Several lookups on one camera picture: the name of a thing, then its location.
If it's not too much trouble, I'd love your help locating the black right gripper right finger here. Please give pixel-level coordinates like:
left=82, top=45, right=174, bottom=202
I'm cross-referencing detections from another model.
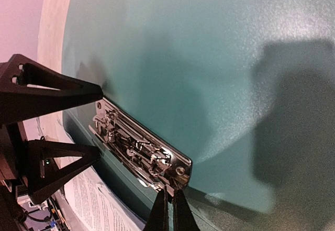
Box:
left=172, top=190, right=200, bottom=231

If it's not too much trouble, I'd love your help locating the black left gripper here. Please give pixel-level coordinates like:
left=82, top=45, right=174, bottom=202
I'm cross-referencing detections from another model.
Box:
left=1, top=54, right=103, bottom=221

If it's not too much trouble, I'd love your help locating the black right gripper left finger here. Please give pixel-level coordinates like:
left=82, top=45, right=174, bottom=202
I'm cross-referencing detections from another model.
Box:
left=143, top=187, right=169, bottom=231

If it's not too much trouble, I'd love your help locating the green file folder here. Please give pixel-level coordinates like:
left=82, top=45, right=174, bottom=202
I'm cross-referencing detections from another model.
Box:
left=62, top=0, right=334, bottom=230

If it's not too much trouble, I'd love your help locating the metal folder clip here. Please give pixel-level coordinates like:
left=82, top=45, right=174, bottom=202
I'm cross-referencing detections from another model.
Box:
left=89, top=98, right=192, bottom=196

